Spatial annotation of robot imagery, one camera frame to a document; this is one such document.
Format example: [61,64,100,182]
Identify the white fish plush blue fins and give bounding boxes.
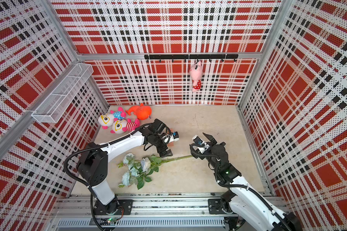
[98,107,126,130]

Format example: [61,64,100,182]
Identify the red whale plush toy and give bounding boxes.
[125,104,152,120]

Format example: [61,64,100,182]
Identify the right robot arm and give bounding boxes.
[190,133,302,231]

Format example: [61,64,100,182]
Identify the black hook rail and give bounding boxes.
[144,54,239,61]

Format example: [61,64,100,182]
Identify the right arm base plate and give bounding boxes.
[208,198,234,215]

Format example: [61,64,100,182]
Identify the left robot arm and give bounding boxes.
[63,119,179,214]

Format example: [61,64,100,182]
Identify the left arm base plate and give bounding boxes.
[93,198,134,216]

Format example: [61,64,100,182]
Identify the artificial flower bouquet green stems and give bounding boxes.
[117,153,192,190]

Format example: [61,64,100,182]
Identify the white wire mesh basket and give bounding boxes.
[32,63,93,123]

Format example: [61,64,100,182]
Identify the pink hanging plush doll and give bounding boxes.
[190,61,203,92]

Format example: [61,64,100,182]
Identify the white fish plush pink fins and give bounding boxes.
[110,118,140,134]

